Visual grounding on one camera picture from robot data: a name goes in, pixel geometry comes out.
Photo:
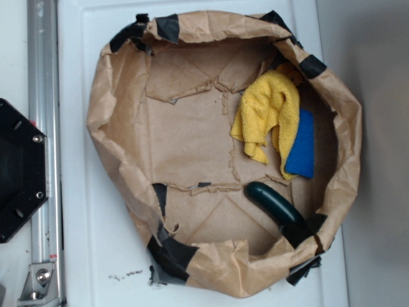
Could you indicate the dark green plastic pickle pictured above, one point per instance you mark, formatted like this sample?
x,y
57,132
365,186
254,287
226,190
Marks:
x,y
290,221

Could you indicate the brown paper bag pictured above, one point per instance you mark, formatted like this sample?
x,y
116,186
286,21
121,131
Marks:
x,y
163,101

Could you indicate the yellow microfiber cloth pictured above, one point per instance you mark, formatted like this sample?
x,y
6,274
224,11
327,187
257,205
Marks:
x,y
270,105

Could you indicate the blue sponge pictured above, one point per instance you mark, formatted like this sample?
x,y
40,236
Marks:
x,y
301,159

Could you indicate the aluminium extrusion rail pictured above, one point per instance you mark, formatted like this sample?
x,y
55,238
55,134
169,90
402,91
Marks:
x,y
47,222

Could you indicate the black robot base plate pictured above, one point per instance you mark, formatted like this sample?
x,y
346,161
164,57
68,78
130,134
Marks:
x,y
23,170

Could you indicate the metal corner bracket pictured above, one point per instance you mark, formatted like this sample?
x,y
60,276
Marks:
x,y
41,286

